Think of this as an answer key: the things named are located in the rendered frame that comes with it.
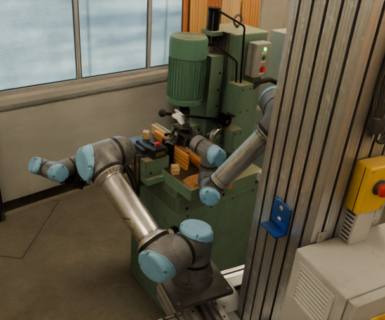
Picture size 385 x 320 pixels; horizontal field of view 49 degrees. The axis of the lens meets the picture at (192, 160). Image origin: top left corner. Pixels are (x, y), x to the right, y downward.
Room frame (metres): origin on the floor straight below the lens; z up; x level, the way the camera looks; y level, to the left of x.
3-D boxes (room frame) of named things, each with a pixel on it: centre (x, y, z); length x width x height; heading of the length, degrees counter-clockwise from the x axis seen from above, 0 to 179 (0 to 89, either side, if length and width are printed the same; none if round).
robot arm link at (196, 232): (1.15, -0.03, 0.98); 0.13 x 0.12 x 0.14; 138
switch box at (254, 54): (2.03, -0.28, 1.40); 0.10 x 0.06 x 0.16; 130
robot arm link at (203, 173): (1.48, -0.07, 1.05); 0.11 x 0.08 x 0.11; 3
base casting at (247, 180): (2.01, -0.03, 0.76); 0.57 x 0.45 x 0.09; 130
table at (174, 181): (1.87, 0.14, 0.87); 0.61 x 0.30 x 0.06; 40
